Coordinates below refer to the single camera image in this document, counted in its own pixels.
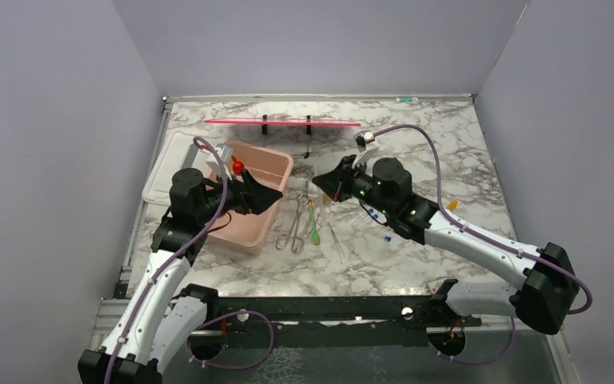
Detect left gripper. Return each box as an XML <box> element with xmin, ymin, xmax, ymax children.
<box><xmin>197</xmin><ymin>166</ymin><xmax>283</xmax><ymax>224</ymax></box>

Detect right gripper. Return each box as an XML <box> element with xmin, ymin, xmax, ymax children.
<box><xmin>313</xmin><ymin>154</ymin><xmax>394</xmax><ymax>218</ymax></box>

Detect wash bottle red cap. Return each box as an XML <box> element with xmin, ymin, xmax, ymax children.
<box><xmin>230</xmin><ymin>156</ymin><xmax>245</xmax><ymax>178</ymax></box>

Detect metal tweezers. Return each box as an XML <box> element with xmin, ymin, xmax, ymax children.
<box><xmin>326</xmin><ymin>220</ymin><xmax>346</xmax><ymax>264</ymax></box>

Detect metal crucible tongs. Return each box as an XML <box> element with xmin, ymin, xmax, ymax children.
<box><xmin>274</xmin><ymin>179</ymin><xmax>309</xmax><ymax>254</ymax></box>

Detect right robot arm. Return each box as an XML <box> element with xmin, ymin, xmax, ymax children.
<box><xmin>312</xmin><ymin>155</ymin><xmax>580</xmax><ymax>334</ymax></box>

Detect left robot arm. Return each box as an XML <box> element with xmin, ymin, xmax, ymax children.
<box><xmin>78</xmin><ymin>168</ymin><xmax>283</xmax><ymax>383</ymax></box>

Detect pink plastic bin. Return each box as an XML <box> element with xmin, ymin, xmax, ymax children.
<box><xmin>207</xmin><ymin>140</ymin><xmax>293</xmax><ymax>256</ymax></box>

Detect blue cap test tube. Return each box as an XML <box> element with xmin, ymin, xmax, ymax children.
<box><xmin>352</xmin><ymin>208</ymin><xmax>374</xmax><ymax>228</ymax></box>

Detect white bin lid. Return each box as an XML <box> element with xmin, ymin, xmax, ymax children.
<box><xmin>142</xmin><ymin>132</ymin><xmax>211</xmax><ymax>206</ymax></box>

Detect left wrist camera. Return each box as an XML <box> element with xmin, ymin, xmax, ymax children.
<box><xmin>206</xmin><ymin>143</ymin><xmax>233</xmax><ymax>178</ymax></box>

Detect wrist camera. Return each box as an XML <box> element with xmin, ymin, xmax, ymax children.
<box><xmin>206</xmin><ymin>143</ymin><xmax>233</xmax><ymax>178</ymax></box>
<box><xmin>353</xmin><ymin>130</ymin><xmax>379</xmax><ymax>168</ymax></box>

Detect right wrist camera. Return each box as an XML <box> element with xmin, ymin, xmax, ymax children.
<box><xmin>353</xmin><ymin>130</ymin><xmax>379</xmax><ymax>168</ymax></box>

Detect black wire stand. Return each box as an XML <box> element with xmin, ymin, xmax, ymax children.
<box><xmin>261</xmin><ymin>114</ymin><xmax>315</xmax><ymax>159</ymax></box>

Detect black base frame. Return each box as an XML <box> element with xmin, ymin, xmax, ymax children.
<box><xmin>182</xmin><ymin>286</ymin><xmax>481</xmax><ymax>348</ymax></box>

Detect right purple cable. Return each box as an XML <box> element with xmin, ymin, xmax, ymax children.
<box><xmin>373</xmin><ymin>123</ymin><xmax>594</xmax><ymax>368</ymax></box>

